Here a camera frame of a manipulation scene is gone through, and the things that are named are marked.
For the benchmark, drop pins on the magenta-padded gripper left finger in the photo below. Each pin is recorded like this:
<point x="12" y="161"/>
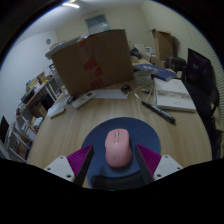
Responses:
<point x="61" y="166"/>

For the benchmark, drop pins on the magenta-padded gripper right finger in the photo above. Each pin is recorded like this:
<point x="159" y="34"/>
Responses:
<point x="166" y="165"/>

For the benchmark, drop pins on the pink computer mouse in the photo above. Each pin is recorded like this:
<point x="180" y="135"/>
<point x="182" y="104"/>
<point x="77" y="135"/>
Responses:
<point x="118" y="148"/>

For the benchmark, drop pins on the blue mouse pad with wrist rest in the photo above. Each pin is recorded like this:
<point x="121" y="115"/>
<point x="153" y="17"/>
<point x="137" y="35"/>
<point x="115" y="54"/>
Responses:
<point x="146" y="136"/>

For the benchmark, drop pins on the black marker pen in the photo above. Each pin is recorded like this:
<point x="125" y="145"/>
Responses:
<point x="158" y="112"/>

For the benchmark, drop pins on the white paper sheet with print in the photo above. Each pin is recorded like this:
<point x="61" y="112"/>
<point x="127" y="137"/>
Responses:
<point x="56" y="105"/>

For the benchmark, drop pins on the wooden shelf unit with clutter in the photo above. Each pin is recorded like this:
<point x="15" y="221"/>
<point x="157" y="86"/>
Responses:
<point x="28" y="113"/>

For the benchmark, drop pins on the black office chair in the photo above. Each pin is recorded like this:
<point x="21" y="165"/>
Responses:
<point x="211" y="120"/>

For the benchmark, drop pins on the black glasses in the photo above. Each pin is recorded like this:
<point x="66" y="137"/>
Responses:
<point x="70" y="99"/>

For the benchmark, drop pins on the white book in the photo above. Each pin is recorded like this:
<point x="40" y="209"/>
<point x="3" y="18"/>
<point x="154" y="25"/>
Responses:
<point x="173" y="95"/>

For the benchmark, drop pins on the small black gadget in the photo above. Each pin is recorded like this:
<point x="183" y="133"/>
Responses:
<point x="125" y="89"/>

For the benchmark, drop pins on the white plastic container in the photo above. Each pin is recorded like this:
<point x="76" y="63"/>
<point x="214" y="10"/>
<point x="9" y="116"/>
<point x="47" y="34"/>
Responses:
<point x="143" y="78"/>

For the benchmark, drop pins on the blue book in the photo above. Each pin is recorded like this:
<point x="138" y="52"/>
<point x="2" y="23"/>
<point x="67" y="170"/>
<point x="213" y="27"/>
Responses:
<point x="160" y="71"/>

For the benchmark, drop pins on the dark computer monitor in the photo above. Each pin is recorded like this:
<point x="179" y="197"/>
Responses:
<point x="199" y="70"/>

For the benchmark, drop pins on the dark bag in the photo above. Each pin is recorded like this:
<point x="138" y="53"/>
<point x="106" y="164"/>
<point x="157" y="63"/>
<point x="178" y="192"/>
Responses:
<point x="176" y="63"/>

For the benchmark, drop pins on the large brown cardboard box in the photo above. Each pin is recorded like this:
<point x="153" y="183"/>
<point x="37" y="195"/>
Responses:
<point x="106" y="60"/>

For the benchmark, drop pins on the small brown cardboard box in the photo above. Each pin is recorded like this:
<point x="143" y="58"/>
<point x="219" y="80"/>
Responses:
<point x="164" y="43"/>

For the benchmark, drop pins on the ceiling light tube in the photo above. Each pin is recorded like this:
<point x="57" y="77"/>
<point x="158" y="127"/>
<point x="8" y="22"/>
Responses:
<point x="70" y="5"/>

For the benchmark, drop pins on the round wall clock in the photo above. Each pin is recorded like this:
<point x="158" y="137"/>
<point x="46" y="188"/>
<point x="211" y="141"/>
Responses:
<point x="48" y="41"/>

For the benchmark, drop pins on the small wall window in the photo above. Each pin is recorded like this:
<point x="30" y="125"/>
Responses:
<point x="96" y="24"/>

